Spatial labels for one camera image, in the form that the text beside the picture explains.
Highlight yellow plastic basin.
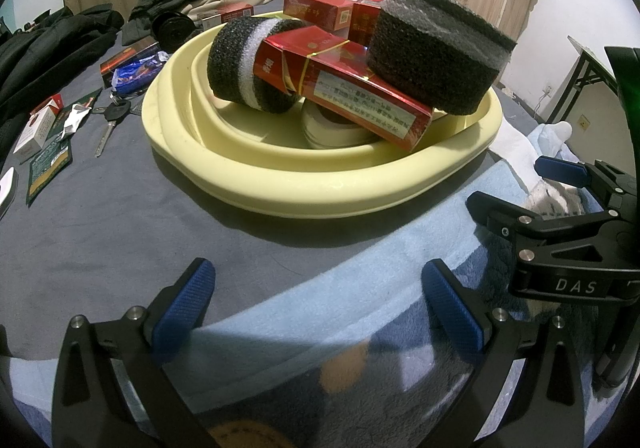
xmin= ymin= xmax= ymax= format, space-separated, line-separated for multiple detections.
xmin=141 ymin=3 xmax=503 ymax=219

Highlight silver wrapper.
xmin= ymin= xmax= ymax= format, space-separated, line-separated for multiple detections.
xmin=60 ymin=103 xmax=93 ymax=135

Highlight black frame folding table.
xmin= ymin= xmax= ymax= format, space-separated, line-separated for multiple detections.
xmin=547 ymin=35 xmax=626 ymax=124

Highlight black jacket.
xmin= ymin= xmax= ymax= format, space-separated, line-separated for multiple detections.
xmin=0 ymin=3 xmax=126 ymax=164

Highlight small red box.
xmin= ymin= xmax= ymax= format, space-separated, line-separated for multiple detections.
xmin=348 ymin=3 xmax=385 ymax=47

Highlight dark red box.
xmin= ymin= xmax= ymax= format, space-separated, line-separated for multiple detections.
xmin=99 ymin=39 xmax=161 ymax=89

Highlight blue packet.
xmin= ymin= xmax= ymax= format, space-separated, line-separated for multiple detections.
xmin=111 ymin=52 xmax=171 ymax=96

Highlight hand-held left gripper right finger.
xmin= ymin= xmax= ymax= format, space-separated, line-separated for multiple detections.
xmin=421 ymin=259 xmax=586 ymax=448

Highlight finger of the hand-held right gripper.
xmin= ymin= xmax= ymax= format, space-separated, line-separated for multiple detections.
xmin=534 ymin=155 xmax=630 ymax=210
xmin=466 ymin=190 xmax=632 ymax=273

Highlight white fuzzy cloth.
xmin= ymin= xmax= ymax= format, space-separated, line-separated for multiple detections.
xmin=490 ymin=120 xmax=591 ymax=219

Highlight green packet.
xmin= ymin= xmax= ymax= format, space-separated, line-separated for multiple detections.
xmin=75 ymin=89 xmax=103 ymax=114
xmin=24 ymin=138 xmax=73 ymax=204

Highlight white tape roll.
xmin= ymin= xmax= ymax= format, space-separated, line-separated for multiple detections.
xmin=301 ymin=98 xmax=396 ymax=150

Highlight long red carton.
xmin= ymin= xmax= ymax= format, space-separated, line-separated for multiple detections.
xmin=253 ymin=25 xmax=434 ymax=152

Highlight black round container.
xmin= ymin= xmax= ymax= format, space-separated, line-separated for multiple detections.
xmin=152 ymin=12 xmax=197 ymax=48

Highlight black car key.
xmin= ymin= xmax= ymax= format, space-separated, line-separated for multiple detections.
xmin=92 ymin=100 xmax=133 ymax=159

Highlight white device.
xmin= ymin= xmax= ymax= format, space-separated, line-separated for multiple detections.
xmin=0 ymin=167 xmax=20 ymax=221

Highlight grey bed sheet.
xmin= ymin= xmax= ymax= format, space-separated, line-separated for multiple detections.
xmin=0 ymin=3 xmax=541 ymax=359

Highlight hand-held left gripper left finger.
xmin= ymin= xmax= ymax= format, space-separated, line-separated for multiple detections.
xmin=52 ymin=258 xmax=221 ymax=448

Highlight large black grey foam roll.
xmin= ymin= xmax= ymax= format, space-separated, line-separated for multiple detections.
xmin=366 ymin=0 xmax=517 ymax=117

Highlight black white striped foam roll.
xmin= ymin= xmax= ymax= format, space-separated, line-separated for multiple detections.
xmin=208 ymin=17 xmax=313 ymax=115

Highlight red box with code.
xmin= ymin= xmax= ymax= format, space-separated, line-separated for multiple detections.
xmin=283 ymin=0 xmax=387 ymax=34

